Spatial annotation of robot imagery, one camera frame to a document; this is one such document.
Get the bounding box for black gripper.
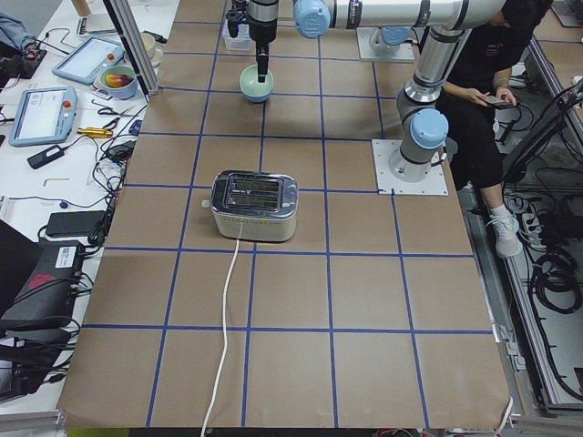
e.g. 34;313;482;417
248;20;277;83

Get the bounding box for green bowl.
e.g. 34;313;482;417
240;65;274;97

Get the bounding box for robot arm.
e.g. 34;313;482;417
369;26;412;56
292;1;503;183

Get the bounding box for cream bowl on saucer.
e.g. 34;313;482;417
140;32;163;68

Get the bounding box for blue bowl with fruit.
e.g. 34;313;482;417
99;66;138;100

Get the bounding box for clear plastic container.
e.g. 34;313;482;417
222;11;251;52

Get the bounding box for black scissors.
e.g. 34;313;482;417
91;99;134;130

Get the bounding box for upper teach pendant tablet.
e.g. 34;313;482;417
52;36;125;85

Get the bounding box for teach pendant tablet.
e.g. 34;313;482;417
8;86;77;147
52;36;125;85

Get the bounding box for yellow screwdriver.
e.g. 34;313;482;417
77;127;113;138

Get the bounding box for person in black shirt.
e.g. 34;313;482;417
436;1;552;259

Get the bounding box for black power adapter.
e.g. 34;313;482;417
27;145;65;169

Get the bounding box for lower teach pendant tablet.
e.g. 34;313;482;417
8;86;77;147

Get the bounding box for black smartphone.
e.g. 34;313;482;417
484;96;517;110

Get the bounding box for black laptop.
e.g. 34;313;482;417
1;222;84;331

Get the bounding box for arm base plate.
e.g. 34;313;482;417
372;139;448;196
357;26;414;63

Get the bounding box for aluminium frame post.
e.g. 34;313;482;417
103;0;159;97

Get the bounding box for white toaster cable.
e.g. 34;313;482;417
200;237;241;437

